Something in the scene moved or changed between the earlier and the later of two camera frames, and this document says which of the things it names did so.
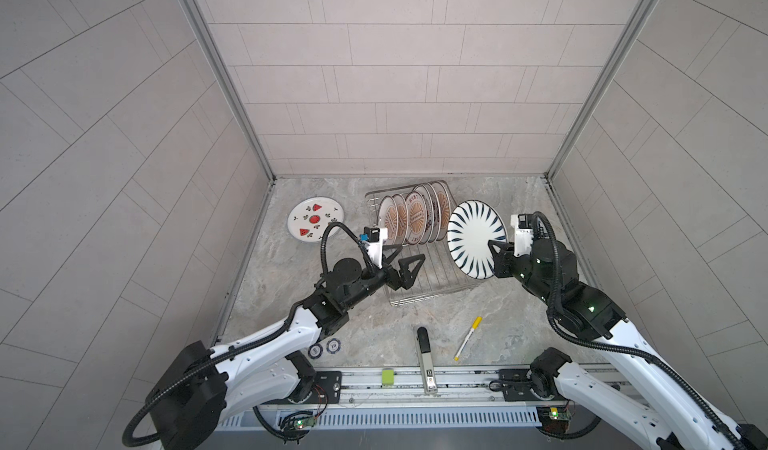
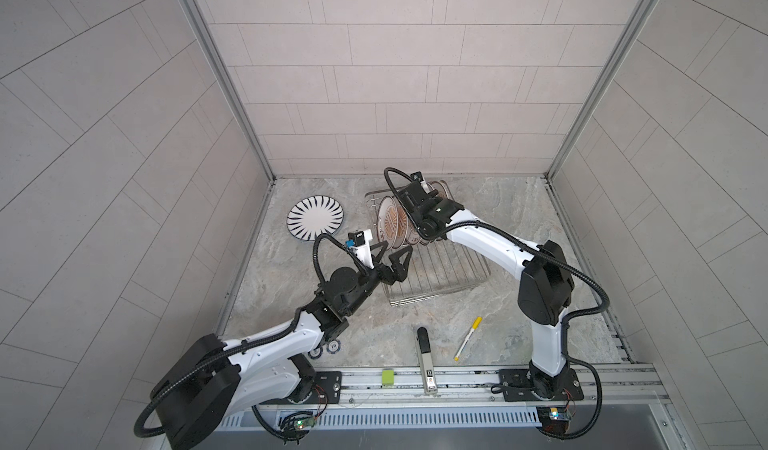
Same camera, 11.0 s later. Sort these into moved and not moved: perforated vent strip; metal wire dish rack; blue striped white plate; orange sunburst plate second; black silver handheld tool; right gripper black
Moved: right gripper black; blue striped white plate
Not moved: metal wire dish rack; orange sunburst plate second; black silver handheld tool; perforated vent strip
